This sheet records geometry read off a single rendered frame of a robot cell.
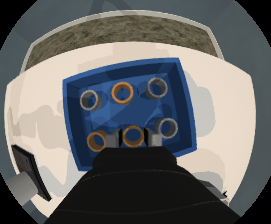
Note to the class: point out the bronze bushing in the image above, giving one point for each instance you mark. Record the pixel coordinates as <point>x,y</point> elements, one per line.
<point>135,143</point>
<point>91,143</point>
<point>119,86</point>

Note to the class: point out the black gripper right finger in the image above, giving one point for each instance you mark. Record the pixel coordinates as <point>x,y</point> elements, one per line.
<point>151,138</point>

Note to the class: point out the blue crate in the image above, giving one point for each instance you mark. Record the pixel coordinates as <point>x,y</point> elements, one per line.
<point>141,111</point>

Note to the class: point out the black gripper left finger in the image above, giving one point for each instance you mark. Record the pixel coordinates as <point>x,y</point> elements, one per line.
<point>114,140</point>

